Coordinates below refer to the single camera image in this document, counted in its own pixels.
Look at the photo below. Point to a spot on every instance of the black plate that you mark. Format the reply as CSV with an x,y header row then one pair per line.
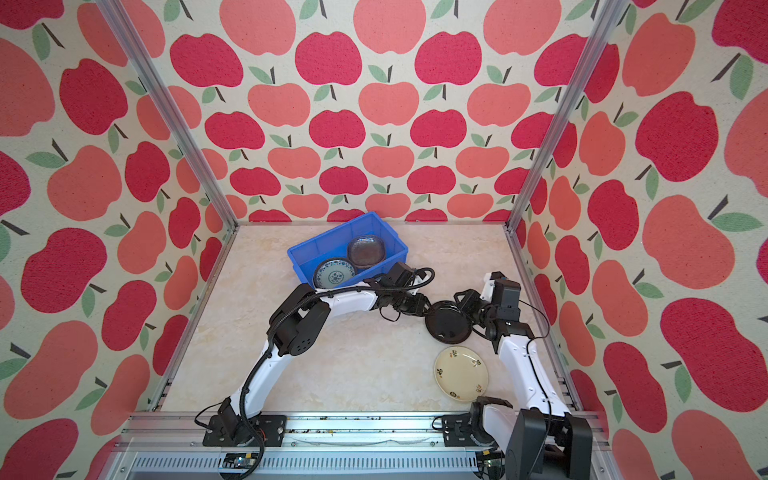
x,y
446,323

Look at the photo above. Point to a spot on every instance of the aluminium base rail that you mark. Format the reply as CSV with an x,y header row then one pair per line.
x,y
303,445

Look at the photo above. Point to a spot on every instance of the aluminium frame post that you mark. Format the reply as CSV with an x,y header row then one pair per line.
x,y
597,41
130,40

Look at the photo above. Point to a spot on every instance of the aluminium frame post left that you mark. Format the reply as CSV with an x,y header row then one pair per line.
x,y
130,40

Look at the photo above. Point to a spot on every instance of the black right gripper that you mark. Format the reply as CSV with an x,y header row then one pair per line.
x,y
467,305

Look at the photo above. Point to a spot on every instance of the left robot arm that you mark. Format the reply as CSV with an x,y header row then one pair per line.
x,y
293,328

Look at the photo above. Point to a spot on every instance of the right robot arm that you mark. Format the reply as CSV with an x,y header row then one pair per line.
x,y
541,439

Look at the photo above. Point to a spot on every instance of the aluminium frame post right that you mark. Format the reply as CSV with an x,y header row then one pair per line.
x,y
597,41

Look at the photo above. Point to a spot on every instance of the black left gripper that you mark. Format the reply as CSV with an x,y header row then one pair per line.
x,y
419,306

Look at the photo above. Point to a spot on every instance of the cream yellow plate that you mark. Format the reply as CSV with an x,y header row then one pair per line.
x,y
461,373

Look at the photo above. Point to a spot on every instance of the smoky glass plate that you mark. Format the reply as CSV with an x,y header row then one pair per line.
x,y
366,251

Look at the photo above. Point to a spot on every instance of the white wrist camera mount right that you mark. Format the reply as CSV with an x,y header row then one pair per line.
x,y
489,280

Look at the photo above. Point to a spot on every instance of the blue patterned plate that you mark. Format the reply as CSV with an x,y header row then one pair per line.
x,y
332,273

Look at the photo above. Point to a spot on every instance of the blue plastic bin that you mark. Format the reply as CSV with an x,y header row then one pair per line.
x,y
333,243

